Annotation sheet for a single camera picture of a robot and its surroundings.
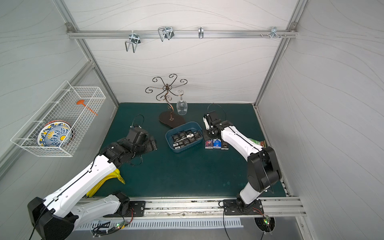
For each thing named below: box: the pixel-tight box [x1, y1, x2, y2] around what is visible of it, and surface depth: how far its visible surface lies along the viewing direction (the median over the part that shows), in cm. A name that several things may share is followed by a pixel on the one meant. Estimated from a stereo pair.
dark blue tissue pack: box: [205, 139, 214, 149], surface depth 97 cm
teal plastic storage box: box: [165, 122, 204, 153], surface depth 100 cm
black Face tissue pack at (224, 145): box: [221, 139, 229, 151], surface depth 97 cm
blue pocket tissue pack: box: [213, 138, 222, 149], surface depth 97 cm
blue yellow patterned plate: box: [37, 120, 75, 148], surface depth 62 cm
